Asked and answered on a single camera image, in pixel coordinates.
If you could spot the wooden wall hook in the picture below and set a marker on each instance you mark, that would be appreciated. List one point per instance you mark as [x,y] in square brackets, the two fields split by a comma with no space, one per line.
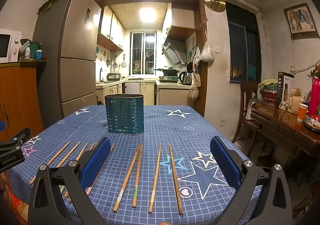
[204,20]

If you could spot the hanging kitchen ladle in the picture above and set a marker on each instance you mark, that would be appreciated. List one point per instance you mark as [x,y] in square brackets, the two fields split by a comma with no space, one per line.
[124,62]

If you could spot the white wall socket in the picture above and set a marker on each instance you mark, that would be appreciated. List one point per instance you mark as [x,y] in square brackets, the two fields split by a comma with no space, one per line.
[222,123]

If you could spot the framed elephant picture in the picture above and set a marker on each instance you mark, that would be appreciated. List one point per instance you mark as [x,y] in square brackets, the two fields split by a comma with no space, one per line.
[300,20]

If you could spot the hanging white plastic bag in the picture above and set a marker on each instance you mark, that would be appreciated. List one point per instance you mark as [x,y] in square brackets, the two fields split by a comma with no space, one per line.
[207,52]

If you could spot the dark wooden chair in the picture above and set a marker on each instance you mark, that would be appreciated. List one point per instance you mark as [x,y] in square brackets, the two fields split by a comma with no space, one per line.
[246,90]

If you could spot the basket with yellow flowers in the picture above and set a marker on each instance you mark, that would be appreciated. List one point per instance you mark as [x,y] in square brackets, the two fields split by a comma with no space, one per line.
[268,87]

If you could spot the square ceiling light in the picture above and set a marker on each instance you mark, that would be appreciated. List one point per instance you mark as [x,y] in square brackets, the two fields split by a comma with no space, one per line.
[147,14]

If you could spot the beige stove base cabinet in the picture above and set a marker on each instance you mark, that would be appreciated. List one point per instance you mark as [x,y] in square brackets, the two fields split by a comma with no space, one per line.
[175,95]

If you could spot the dried flower bunch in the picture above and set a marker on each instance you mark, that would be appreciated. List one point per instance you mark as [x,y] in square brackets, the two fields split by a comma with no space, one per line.
[315,71]

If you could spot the dark round dish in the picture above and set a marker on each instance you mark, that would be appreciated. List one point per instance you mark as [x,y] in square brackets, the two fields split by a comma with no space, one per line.
[311,125]

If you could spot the blue star print tablecloth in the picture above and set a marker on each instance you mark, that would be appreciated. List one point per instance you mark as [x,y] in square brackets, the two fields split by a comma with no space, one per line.
[160,120]

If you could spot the beige sink base cabinets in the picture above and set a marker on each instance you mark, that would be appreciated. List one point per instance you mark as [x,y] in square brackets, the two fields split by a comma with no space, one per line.
[110,90]

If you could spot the steel electric kettle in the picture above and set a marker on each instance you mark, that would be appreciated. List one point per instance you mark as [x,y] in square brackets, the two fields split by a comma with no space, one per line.
[185,78]

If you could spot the black wok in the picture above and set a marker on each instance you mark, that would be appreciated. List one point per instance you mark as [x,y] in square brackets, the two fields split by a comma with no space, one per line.
[170,71]

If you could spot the pink thermos bottle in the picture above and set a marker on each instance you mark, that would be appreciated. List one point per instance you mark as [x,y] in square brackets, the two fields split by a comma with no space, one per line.
[314,97]

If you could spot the row of wooden chopsticks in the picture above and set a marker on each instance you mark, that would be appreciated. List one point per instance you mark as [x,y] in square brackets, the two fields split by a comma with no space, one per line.
[155,177]

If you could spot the kitchen faucet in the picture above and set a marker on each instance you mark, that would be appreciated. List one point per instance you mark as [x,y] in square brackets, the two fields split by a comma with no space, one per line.
[101,74]

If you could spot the green plastic container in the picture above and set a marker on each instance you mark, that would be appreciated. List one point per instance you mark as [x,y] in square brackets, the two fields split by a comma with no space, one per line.
[33,49]

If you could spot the barred kitchen window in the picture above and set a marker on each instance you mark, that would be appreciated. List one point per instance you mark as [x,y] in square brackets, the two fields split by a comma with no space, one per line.
[143,52]

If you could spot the beige kitchen wall cabinets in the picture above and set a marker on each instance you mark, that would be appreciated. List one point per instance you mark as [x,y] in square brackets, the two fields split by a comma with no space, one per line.
[110,30]

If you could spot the refrigerator door sticker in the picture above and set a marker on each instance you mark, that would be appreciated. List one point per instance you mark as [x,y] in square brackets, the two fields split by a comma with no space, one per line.
[87,16]

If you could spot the gas stove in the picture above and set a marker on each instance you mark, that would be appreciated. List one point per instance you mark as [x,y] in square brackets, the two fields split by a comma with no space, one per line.
[168,79]

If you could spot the teal slotted metal utensil holder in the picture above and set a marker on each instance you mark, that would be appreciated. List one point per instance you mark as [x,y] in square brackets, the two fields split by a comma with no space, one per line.
[124,115]

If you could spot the dark curtained window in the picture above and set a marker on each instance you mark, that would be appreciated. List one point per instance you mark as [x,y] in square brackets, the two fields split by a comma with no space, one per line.
[243,45]

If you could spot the steel range hood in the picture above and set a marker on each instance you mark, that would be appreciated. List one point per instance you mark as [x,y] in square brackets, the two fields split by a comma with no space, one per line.
[175,51]

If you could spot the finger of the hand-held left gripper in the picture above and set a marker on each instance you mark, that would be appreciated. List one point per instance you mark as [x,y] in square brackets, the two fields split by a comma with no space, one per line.
[15,141]
[11,161]

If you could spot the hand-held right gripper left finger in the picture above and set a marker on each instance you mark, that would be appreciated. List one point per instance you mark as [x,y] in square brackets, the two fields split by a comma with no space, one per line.
[96,162]

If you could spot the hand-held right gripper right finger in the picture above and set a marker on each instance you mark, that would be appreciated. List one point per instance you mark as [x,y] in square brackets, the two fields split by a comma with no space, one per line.
[225,165]

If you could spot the brown metallic refrigerator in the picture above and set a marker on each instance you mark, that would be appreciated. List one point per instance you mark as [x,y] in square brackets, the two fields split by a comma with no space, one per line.
[75,65]

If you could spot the white microwave oven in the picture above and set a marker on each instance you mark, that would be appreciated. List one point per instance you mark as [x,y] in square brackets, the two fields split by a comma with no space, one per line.
[6,45]

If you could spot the white wall switch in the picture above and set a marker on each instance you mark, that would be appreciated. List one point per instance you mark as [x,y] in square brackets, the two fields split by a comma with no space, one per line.
[218,49]

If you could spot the white pill bottle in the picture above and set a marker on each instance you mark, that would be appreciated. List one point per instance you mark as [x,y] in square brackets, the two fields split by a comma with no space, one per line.
[27,53]

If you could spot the silver countertop appliance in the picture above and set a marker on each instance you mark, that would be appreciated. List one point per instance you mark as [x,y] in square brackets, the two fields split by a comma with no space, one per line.
[113,76]

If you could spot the cabinet above range hood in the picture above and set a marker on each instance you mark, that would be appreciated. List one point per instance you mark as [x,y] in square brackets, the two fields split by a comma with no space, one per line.
[182,24]

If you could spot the brown paper bag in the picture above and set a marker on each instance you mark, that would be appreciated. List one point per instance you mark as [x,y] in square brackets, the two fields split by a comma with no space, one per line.
[295,100]

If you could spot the dark wooden side table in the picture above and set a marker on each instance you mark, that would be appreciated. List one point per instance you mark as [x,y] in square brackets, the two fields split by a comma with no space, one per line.
[275,122]

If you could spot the black product box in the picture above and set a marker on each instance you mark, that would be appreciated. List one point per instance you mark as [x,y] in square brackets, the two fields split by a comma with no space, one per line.
[285,87]

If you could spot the orange paper cup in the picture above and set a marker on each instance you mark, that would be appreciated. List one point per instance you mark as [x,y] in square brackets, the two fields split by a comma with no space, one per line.
[302,113]

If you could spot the hanging pale cloth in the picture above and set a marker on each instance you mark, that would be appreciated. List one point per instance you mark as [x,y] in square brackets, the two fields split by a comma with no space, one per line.
[195,82]

